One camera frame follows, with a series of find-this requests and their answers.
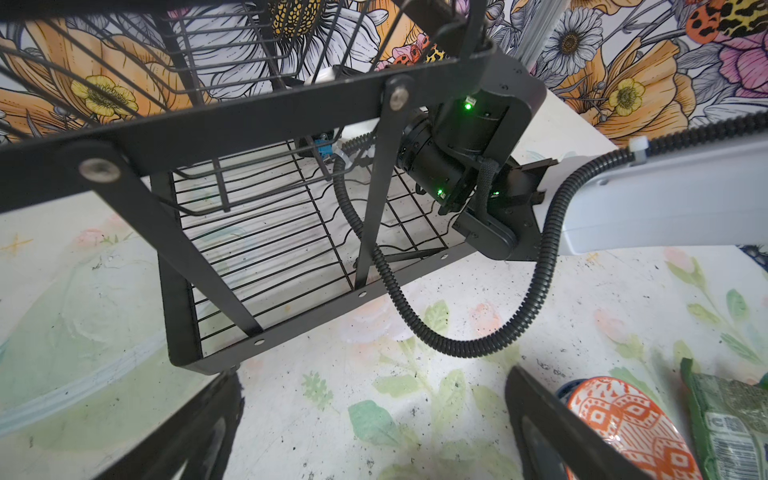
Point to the green snack packet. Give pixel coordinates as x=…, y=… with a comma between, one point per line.
x=729, y=425

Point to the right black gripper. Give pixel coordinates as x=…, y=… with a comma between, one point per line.
x=435, y=172

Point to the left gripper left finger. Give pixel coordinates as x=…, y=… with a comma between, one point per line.
x=194, y=443

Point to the orange patterned bowl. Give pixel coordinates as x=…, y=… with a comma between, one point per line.
x=633, y=424

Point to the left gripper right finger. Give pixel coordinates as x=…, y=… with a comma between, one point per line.
x=552, y=441

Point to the black wire dish rack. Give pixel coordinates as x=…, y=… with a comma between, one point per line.
x=113, y=161

